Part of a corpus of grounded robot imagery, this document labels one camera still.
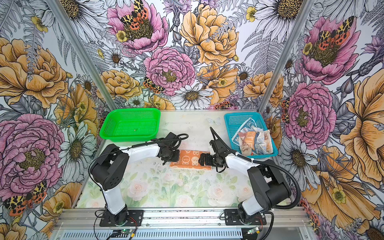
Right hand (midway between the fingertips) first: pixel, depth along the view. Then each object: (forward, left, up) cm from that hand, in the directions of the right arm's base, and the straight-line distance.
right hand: (206, 166), depth 90 cm
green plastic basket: (+34, +55, 0) cm, 65 cm away
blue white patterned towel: (+33, -33, 0) cm, 47 cm away
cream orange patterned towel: (+15, -31, +3) cm, 35 cm away
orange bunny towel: (+5, +10, -1) cm, 11 cm away
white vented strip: (-32, +47, -2) cm, 57 cm away
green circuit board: (-31, +39, -1) cm, 50 cm away
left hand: (+4, +19, -1) cm, 19 cm away
